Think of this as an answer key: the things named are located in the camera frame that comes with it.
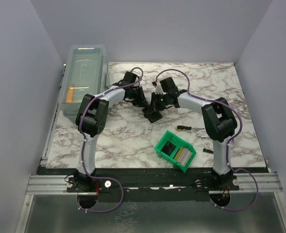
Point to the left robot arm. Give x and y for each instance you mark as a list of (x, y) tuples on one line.
[(91, 120)]

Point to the clear plastic storage box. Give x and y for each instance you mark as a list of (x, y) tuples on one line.
[(87, 70)]

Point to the black leather card holder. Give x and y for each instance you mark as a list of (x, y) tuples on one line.
[(152, 115)]

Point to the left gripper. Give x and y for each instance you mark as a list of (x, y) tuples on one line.
[(141, 102)]

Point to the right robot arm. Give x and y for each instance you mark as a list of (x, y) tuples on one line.
[(219, 122)]

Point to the stack of silver cards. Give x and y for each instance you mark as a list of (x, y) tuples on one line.
[(182, 156)]

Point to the orange tool in box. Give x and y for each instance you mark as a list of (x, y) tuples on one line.
[(70, 93)]

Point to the black yellow screwdriver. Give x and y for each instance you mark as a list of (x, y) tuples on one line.
[(187, 128)]

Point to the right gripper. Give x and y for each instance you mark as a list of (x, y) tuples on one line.
[(154, 104)]

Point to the black green screwdriver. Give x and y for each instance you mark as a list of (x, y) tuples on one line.
[(208, 151)]

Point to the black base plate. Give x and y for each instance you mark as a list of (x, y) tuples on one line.
[(150, 184)]

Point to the green plastic bin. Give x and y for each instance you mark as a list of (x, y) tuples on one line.
[(169, 145)]

